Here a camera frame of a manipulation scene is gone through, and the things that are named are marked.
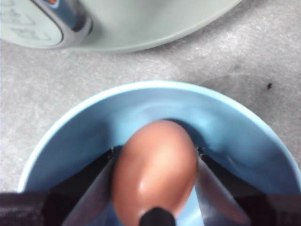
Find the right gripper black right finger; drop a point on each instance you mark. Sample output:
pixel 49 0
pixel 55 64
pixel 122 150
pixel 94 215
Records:
pixel 218 183

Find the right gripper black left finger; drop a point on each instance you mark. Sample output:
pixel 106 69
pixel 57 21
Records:
pixel 89 183

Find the brown egg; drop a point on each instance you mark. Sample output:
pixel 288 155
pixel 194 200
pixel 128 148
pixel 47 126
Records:
pixel 155 164

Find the pale green electric steamer pot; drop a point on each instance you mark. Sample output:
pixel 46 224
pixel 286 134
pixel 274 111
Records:
pixel 141 26

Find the blue ribbed bowl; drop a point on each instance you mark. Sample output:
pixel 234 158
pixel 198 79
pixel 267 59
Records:
pixel 77 141

